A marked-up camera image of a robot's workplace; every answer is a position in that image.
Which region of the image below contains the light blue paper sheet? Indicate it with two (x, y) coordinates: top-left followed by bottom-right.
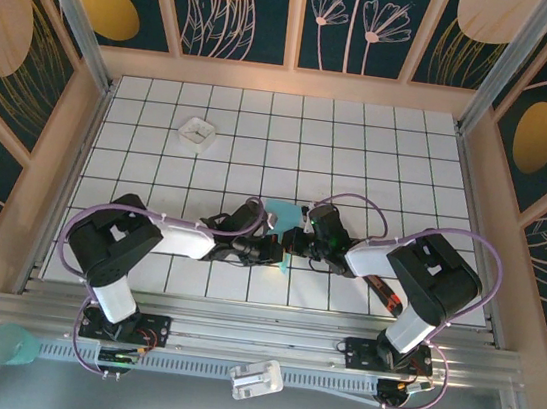
(255, 196), (306, 278)

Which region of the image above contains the white square clock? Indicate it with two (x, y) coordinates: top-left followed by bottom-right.
(175, 114), (219, 157)

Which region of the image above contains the orange and black utility knife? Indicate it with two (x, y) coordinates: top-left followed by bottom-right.
(362, 272), (407, 316)

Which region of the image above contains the black control board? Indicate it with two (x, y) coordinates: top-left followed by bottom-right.
(92, 345), (144, 383)
(372, 374), (436, 409)

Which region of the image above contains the translucent green cup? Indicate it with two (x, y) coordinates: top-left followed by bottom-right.
(0, 322), (44, 371)

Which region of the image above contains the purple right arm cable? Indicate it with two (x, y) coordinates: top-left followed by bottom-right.
(285, 189), (511, 409)

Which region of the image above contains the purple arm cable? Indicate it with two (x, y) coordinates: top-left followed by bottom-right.
(42, 172), (275, 397)
(285, 189), (511, 409)

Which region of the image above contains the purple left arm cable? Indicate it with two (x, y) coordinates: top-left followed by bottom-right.
(42, 172), (275, 397)

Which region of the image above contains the aluminium mounting rail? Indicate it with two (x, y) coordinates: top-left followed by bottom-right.
(0, 268), (534, 400)

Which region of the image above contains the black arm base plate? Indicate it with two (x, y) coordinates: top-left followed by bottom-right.
(77, 303), (174, 351)
(342, 334), (436, 381)

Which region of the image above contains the aluminium side rail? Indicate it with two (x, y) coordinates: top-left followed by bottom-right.
(14, 70), (119, 303)
(429, 125), (534, 350)

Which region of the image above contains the grey slotted cable duct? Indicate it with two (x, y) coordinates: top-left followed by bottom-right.
(39, 337), (382, 402)

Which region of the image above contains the white plastic bracket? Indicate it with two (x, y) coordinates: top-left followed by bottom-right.
(225, 353), (288, 407)

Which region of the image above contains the aluminium frame post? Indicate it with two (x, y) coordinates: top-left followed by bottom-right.
(7, 0), (130, 94)
(453, 0), (547, 146)

